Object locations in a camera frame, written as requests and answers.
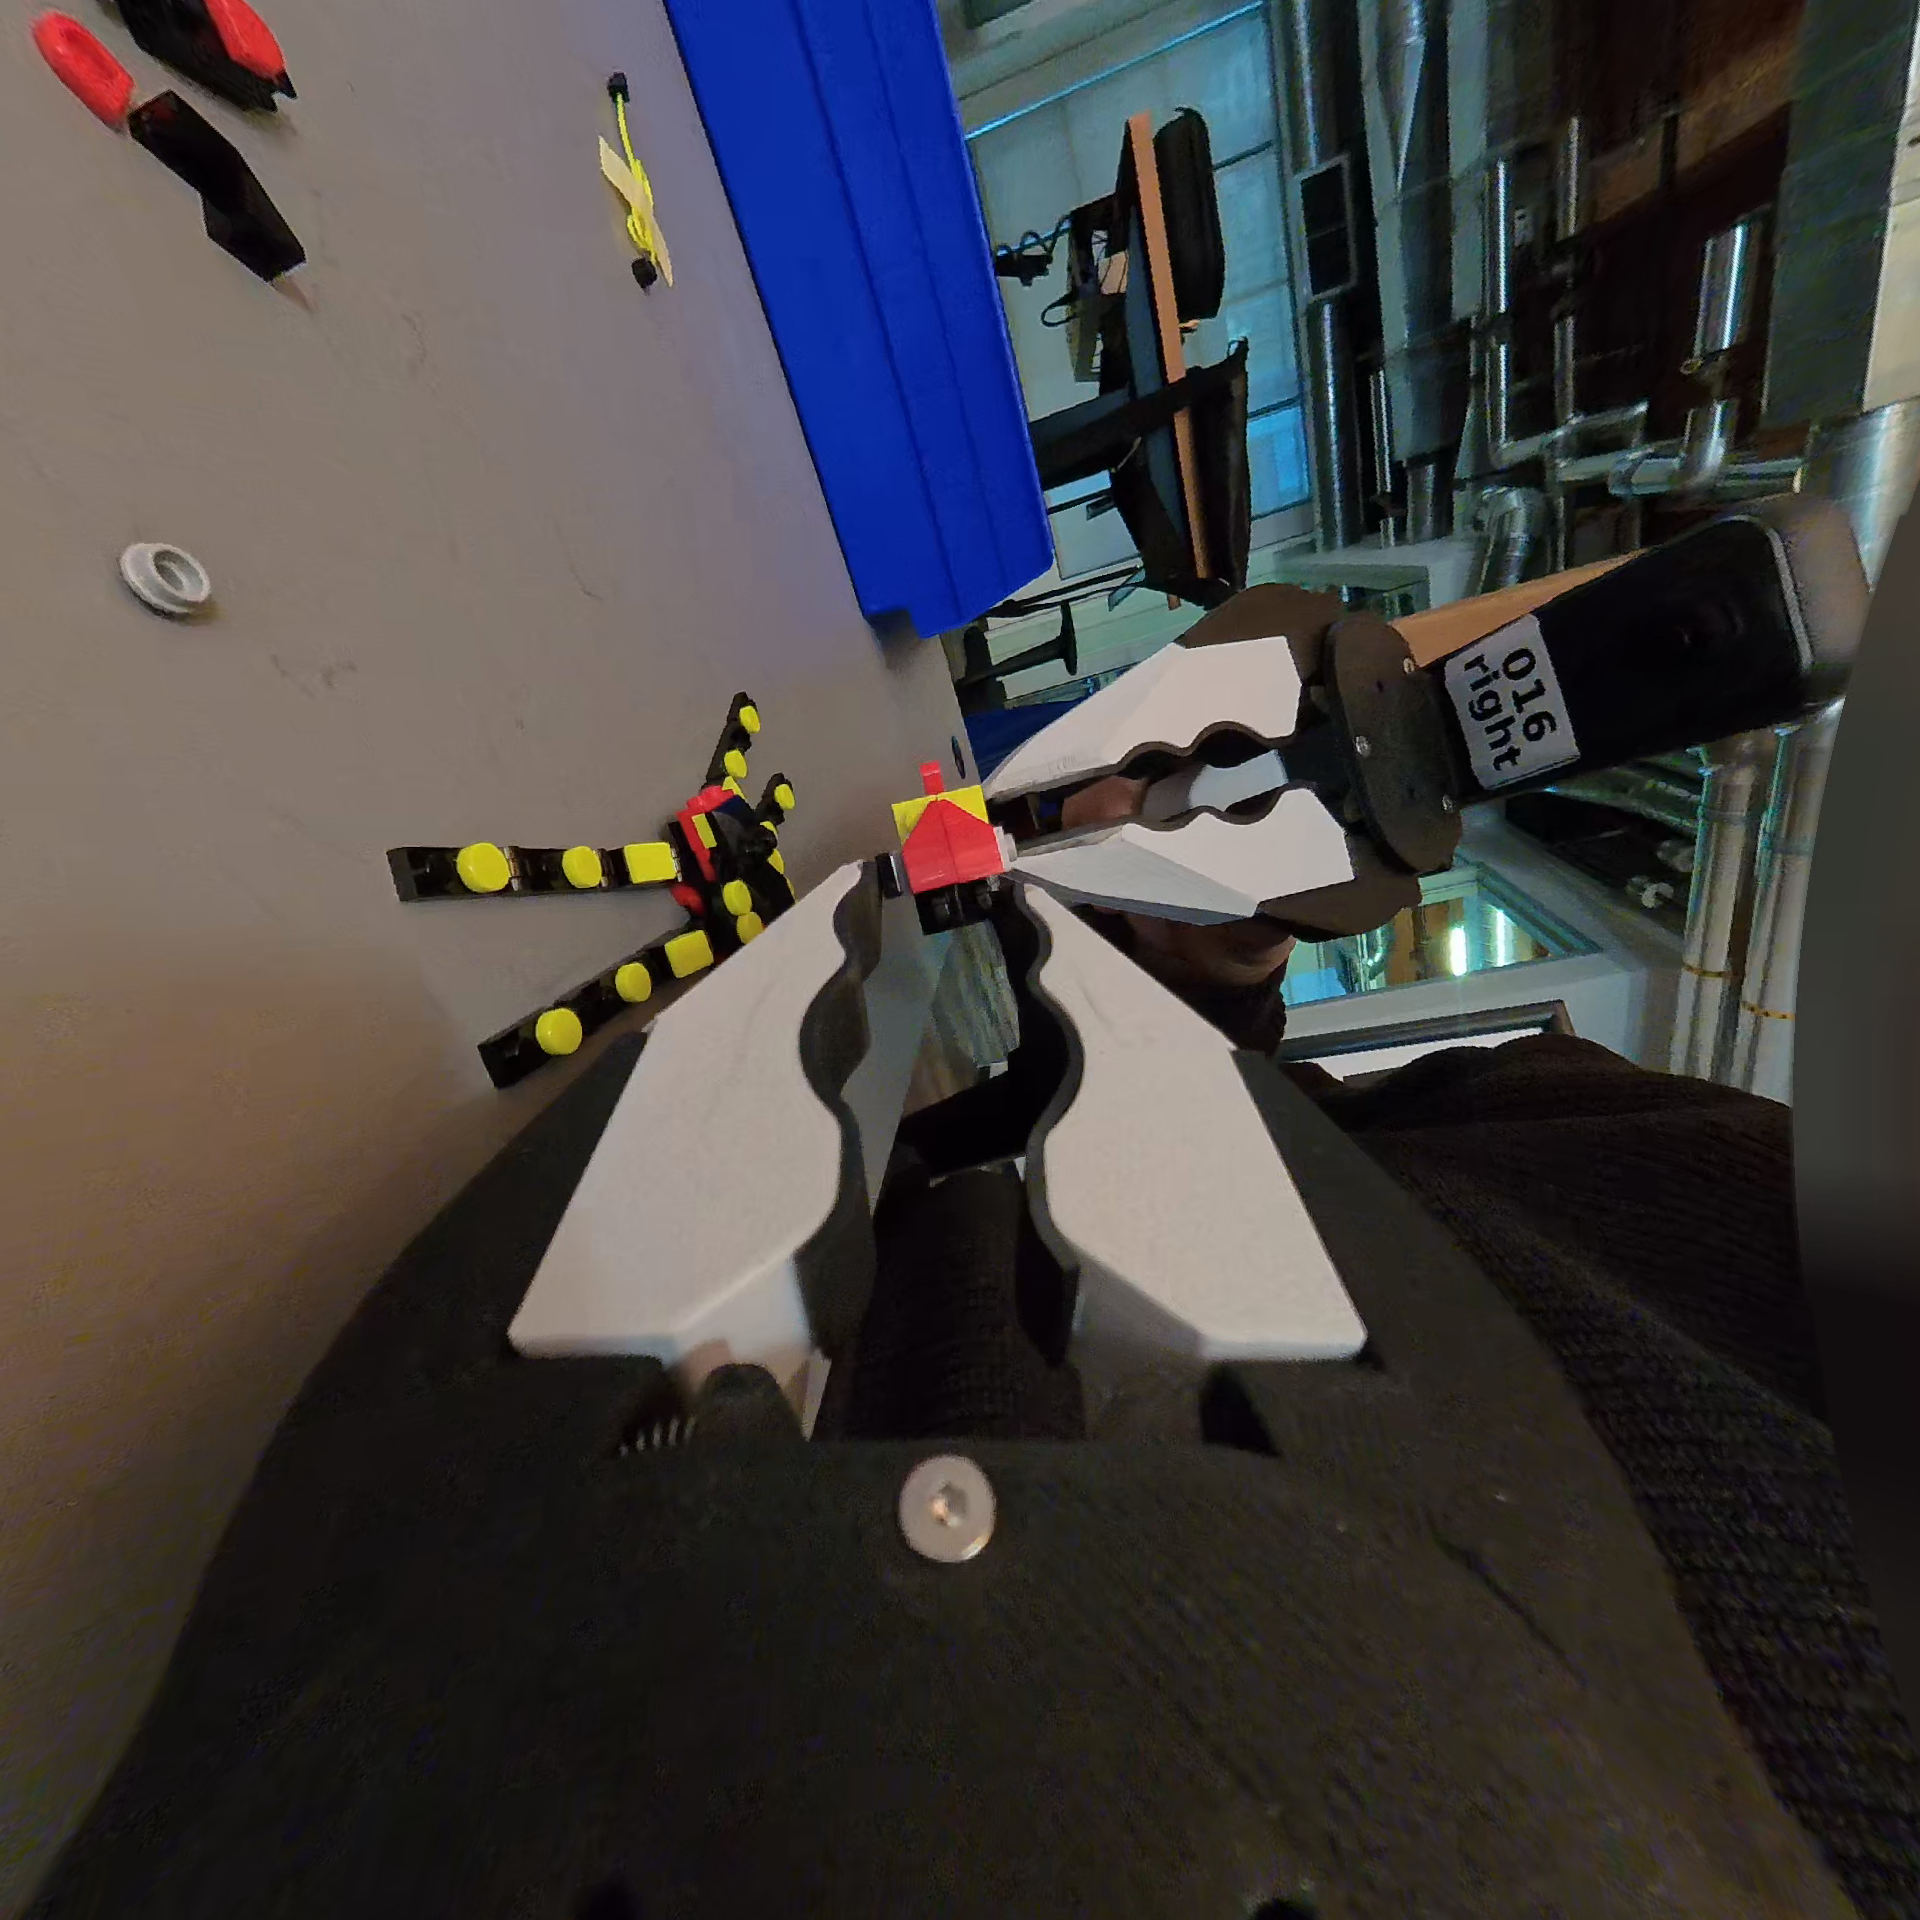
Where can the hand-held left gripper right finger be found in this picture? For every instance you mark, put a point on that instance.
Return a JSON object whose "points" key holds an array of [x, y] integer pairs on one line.
{"points": [[1187, 1198]]}

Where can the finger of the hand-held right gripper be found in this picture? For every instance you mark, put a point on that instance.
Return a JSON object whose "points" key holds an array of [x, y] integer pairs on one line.
{"points": [[1245, 846], [1187, 695]]}

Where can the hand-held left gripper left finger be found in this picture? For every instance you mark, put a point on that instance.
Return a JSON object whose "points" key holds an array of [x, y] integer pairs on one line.
{"points": [[708, 1186]]}

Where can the red yellow black lego model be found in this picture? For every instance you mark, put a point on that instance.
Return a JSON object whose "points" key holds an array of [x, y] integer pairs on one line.
{"points": [[945, 846]]}

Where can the red black lego core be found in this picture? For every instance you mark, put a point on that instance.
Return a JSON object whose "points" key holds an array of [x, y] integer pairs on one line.
{"points": [[712, 835]]}

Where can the grey round lego piece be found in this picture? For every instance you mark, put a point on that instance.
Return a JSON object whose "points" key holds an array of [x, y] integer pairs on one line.
{"points": [[163, 578]]}

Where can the pile of loose lego pieces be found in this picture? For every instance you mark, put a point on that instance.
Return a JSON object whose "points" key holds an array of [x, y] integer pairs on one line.
{"points": [[210, 163]]}

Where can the blue fabric cover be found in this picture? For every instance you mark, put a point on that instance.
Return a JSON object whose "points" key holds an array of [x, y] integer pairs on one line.
{"points": [[1003, 734]]}

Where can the black framed sign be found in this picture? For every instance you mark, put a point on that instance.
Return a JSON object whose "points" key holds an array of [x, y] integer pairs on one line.
{"points": [[1426, 1022]]}

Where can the wooden standing desk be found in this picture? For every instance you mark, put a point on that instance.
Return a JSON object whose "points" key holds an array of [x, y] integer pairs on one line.
{"points": [[1165, 361]]}

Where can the black bag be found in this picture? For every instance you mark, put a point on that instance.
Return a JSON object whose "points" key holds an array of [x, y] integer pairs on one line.
{"points": [[1194, 209]]}

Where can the blue plastic bin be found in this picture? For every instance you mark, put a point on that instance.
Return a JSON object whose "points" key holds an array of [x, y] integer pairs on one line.
{"points": [[870, 302]]}

